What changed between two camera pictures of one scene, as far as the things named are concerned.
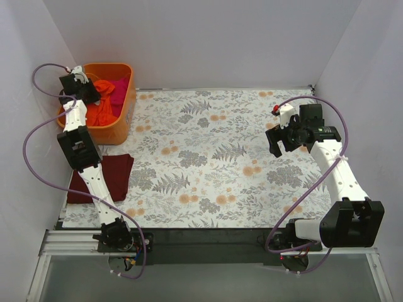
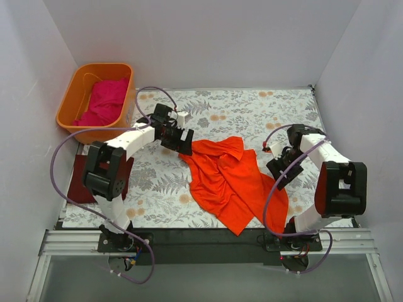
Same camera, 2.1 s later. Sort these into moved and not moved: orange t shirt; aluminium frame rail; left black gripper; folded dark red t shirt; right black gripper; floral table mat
Moved: right black gripper; left black gripper; orange t shirt
Not moved: floral table mat; folded dark red t shirt; aluminium frame rail
